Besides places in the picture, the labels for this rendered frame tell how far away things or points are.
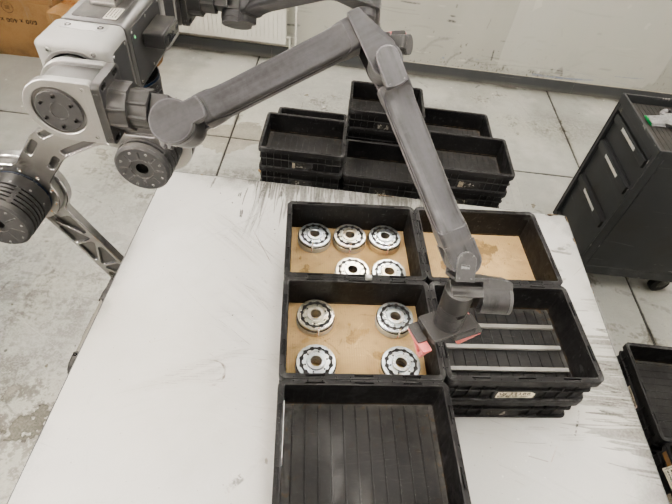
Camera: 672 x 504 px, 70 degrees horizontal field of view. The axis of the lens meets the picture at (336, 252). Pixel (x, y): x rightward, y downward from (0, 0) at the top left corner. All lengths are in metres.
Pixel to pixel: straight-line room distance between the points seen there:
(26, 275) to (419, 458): 2.12
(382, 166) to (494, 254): 1.11
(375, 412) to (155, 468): 0.55
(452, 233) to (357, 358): 0.53
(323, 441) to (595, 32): 3.85
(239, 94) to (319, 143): 1.62
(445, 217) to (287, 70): 0.38
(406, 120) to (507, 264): 0.86
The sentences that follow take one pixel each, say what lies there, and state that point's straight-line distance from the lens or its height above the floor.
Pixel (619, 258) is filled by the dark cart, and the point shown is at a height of 0.26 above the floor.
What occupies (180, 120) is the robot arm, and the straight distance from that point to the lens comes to 0.90.
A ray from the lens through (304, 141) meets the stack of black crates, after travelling 2.51.
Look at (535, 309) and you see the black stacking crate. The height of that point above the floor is 0.83.
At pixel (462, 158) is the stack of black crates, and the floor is 0.49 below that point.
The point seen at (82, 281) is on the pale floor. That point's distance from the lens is 2.65.
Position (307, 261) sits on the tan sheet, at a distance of 1.48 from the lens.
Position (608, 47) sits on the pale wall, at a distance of 4.57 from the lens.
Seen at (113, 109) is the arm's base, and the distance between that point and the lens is 0.95.
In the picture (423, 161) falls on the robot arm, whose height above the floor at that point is 1.44.
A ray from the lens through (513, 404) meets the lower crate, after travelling 1.40.
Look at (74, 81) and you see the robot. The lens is 0.95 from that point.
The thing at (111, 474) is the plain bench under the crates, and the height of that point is 0.70.
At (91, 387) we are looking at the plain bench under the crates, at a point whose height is 0.70.
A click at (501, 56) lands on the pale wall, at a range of 4.35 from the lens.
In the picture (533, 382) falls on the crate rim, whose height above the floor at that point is 0.93.
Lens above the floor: 1.96
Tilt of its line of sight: 48 degrees down
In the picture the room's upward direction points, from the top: 8 degrees clockwise
